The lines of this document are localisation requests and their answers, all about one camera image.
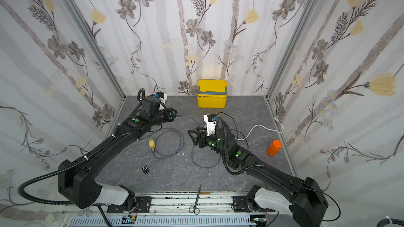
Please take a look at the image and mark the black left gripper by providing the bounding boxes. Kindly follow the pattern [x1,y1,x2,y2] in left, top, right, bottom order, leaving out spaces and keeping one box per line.
[149,107,178,128]

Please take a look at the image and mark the dark grey usb cable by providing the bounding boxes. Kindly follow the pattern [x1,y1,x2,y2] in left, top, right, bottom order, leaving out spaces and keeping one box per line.
[153,128,186,160]

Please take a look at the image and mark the yellow usb charger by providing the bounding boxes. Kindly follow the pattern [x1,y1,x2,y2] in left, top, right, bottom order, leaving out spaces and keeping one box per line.
[149,139,156,151]

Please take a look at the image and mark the black usb cable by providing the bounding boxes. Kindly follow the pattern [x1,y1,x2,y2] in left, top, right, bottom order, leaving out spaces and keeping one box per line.
[216,112,250,152]

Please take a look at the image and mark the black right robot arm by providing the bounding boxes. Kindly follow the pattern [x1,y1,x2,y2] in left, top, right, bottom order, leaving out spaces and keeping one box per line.
[188,126,329,227]

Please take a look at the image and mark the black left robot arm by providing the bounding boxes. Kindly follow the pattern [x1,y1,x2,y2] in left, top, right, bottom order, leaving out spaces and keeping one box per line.
[58,92,177,212]

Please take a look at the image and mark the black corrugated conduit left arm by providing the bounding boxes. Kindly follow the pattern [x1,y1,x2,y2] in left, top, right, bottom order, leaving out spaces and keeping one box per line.
[17,108,178,209]

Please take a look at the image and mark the black mp3 player left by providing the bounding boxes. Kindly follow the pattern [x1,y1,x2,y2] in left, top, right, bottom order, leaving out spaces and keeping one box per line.
[142,166,149,174]

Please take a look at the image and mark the orange cylindrical bottle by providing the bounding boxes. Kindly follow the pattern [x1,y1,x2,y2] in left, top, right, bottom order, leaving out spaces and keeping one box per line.
[267,140,283,157]

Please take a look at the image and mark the silver surgical scissors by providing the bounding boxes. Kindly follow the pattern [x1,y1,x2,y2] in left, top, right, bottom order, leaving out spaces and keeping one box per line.
[78,206,93,217]

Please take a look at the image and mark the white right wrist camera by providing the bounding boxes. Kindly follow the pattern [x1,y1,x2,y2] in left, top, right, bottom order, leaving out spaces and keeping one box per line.
[204,113,218,136]

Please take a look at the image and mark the yellow storage box grey handle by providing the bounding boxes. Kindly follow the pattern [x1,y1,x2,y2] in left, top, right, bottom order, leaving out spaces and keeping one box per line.
[197,79,228,109]

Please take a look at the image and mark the black handled scissors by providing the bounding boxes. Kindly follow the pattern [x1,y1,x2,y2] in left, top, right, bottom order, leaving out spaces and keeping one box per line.
[188,185,202,215]

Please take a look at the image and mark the white power strip cord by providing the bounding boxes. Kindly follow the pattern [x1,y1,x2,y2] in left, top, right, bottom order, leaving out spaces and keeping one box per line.
[236,116,284,141]

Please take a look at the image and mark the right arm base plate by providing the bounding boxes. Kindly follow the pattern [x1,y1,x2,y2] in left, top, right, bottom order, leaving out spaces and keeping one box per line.
[230,195,263,213]

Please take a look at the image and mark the white slotted cable duct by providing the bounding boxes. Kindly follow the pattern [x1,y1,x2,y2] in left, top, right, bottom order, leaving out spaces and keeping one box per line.
[68,215,256,227]

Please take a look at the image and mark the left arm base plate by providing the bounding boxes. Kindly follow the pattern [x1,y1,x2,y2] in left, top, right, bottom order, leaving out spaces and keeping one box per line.
[107,196,152,214]

